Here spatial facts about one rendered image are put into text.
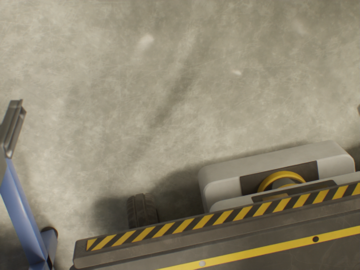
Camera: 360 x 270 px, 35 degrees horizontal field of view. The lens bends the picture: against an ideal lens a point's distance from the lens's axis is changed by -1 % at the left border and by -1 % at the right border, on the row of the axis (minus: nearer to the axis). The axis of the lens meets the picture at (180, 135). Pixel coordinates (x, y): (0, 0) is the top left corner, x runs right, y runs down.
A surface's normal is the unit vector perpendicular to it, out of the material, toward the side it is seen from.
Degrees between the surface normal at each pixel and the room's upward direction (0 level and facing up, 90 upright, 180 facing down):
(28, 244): 0
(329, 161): 0
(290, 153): 90
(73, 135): 0
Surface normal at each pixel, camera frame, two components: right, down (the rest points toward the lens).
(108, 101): 0.09, 0.32
